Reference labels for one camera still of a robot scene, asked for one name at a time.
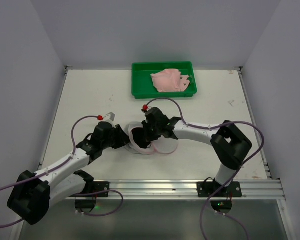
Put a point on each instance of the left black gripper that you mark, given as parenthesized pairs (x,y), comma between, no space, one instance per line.
(119,136)

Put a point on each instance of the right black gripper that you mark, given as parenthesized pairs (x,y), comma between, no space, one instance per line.
(148,132)

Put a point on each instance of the black bra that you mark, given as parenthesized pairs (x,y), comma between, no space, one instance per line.
(139,137)

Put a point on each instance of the pink bra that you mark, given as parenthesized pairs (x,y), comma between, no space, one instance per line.
(170,80)

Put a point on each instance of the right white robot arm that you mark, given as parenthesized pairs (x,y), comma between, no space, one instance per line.
(228,141)

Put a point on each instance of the green plastic tray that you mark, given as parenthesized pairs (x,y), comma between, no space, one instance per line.
(142,86)

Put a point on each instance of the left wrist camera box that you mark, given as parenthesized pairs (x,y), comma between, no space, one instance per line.
(109,117)

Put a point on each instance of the aluminium mounting rail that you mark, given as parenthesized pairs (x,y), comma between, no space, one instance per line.
(176,190)

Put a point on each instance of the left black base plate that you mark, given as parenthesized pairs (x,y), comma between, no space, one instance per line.
(87,189)

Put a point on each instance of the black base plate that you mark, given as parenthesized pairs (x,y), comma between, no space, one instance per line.
(87,189)
(206,188)

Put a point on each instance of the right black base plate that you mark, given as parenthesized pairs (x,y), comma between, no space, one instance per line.
(206,188)

